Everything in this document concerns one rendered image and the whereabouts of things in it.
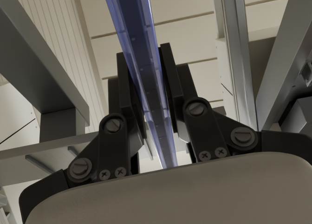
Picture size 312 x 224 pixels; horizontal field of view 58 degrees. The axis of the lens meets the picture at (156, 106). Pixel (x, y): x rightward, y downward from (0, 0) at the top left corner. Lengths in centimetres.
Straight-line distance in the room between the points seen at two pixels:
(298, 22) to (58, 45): 314
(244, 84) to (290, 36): 25
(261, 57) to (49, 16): 289
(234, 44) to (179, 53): 239
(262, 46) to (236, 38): 17
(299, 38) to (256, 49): 38
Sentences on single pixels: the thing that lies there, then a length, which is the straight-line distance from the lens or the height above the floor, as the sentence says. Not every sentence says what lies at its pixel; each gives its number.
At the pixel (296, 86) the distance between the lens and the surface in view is 55.
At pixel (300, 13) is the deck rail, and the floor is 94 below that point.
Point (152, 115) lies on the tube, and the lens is 16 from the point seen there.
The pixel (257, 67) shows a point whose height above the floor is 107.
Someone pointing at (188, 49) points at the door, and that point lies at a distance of 300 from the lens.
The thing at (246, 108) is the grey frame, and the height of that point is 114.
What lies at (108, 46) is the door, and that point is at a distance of 315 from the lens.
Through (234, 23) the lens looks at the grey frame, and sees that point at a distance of 65.
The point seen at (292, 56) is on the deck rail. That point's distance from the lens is 44.
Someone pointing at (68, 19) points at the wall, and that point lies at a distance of 335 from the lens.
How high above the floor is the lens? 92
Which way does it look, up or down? 15 degrees up
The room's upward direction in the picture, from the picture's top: 168 degrees clockwise
